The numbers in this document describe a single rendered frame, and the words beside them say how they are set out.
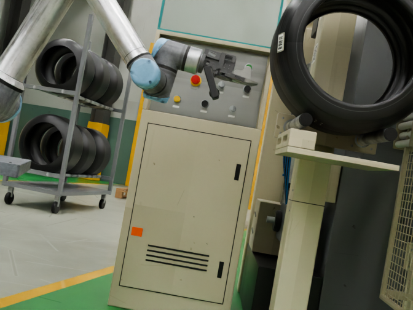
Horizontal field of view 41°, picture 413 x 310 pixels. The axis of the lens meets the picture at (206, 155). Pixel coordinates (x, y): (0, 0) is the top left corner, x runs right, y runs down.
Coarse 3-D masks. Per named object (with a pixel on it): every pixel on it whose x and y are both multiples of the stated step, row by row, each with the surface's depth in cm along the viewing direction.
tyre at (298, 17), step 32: (320, 0) 179; (352, 0) 206; (384, 0) 202; (288, 32) 180; (384, 32) 206; (288, 64) 180; (288, 96) 185; (320, 96) 179; (384, 96) 205; (320, 128) 193; (352, 128) 182; (384, 128) 184
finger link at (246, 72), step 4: (244, 68) 189; (248, 68) 189; (236, 72) 189; (240, 72) 189; (244, 72) 189; (248, 72) 189; (244, 76) 189; (248, 76) 189; (236, 80) 189; (248, 80) 188; (248, 84) 190; (252, 84) 190; (256, 84) 190
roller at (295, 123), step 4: (300, 116) 179; (304, 116) 179; (308, 116) 179; (292, 120) 198; (296, 120) 184; (300, 120) 179; (304, 120) 179; (308, 120) 179; (312, 120) 179; (288, 124) 204; (292, 124) 195; (296, 124) 186; (300, 124) 180; (304, 124) 178; (308, 124) 178; (288, 128) 206; (296, 128) 192; (300, 128) 188
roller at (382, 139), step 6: (372, 132) 193; (378, 132) 185; (384, 132) 178; (390, 132) 178; (396, 132) 178; (360, 138) 207; (366, 138) 199; (372, 138) 191; (378, 138) 185; (384, 138) 179; (390, 138) 178; (360, 144) 211; (366, 144) 204
